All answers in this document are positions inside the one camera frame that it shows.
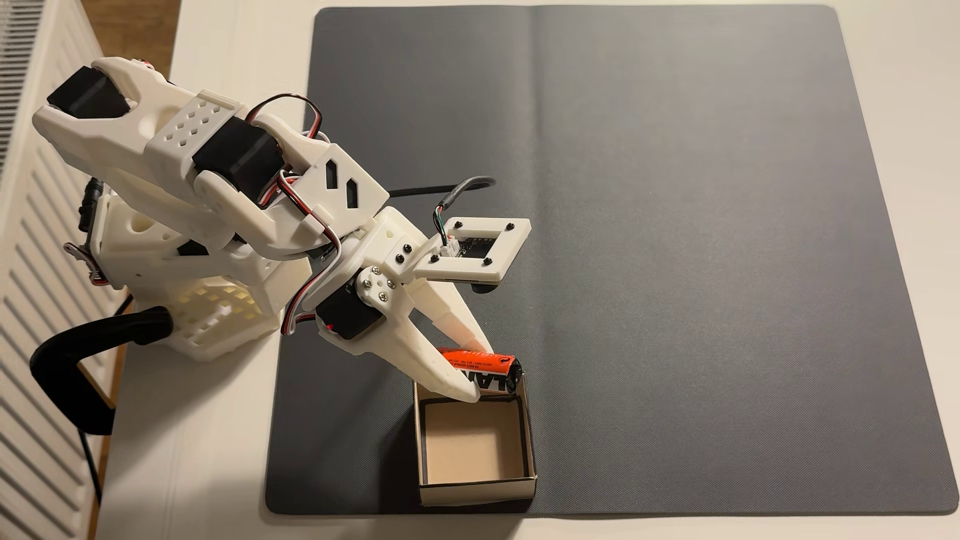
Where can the red cylindrical battery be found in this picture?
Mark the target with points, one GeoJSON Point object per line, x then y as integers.
{"type": "Point", "coordinates": [491, 371]}

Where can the small open cardboard box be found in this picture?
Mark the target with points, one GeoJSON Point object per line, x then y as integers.
{"type": "Point", "coordinates": [472, 450]}

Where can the dark grey table mat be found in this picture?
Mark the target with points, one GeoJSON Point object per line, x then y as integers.
{"type": "Point", "coordinates": [675, 300]}

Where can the black table clamp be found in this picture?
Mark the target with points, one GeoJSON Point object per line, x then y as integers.
{"type": "Point", "coordinates": [67, 360]}

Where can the white radiator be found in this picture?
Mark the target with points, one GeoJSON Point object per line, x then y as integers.
{"type": "Point", "coordinates": [30, 420]}

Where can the white framed camera module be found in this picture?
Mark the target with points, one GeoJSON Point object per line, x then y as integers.
{"type": "Point", "coordinates": [476, 251]}

